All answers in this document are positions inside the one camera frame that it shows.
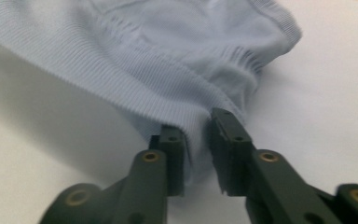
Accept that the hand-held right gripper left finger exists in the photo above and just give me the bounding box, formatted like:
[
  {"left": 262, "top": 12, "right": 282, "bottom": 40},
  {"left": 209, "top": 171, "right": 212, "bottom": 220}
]
[{"left": 111, "top": 124, "right": 188, "bottom": 224}]

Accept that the light blue knit garment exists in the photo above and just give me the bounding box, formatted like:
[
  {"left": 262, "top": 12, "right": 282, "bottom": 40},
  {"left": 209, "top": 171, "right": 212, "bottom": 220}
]
[{"left": 0, "top": 0, "right": 303, "bottom": 191}]

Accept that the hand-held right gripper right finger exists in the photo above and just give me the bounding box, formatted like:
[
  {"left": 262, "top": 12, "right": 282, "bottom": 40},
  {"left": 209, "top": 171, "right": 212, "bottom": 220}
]
[{"left": 210, "top": 106, "right": 344, "bottom": 224}]

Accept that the white table cover sheet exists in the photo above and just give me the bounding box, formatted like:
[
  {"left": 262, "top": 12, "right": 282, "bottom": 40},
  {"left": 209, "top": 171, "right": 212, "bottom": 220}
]
[{"left": 0, "top": 0, "right": 358, "bottom": 224}]

